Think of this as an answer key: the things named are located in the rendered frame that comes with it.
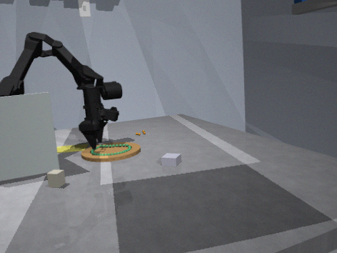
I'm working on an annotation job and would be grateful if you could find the round wooden bead board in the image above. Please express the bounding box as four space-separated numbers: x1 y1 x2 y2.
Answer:
81 142 141 162

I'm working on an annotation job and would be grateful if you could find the small beige cube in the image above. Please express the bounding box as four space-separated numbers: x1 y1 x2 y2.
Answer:
47 170 66 188

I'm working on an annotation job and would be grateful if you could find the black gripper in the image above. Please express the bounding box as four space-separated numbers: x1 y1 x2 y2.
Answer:
79 101 108 149

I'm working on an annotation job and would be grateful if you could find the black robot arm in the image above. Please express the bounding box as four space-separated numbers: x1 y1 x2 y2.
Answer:
0 32 122 121

